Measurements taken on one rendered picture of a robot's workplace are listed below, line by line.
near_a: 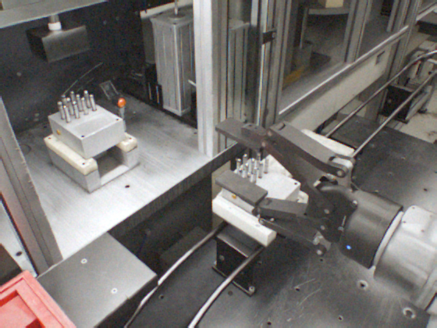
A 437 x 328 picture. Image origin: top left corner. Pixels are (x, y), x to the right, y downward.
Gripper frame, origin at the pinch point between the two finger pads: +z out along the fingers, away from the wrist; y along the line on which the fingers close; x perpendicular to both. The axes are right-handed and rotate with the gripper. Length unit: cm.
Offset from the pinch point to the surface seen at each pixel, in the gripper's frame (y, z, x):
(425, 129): -113, 13, -230
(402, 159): -45, -5, -81
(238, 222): -26.1, 7.4, -10.7
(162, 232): -55, 38, -14
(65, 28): 7.9, 40.7, -1.1
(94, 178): -18.5, 31.9, 4.7
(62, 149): -14.8, 40.2, 5.9
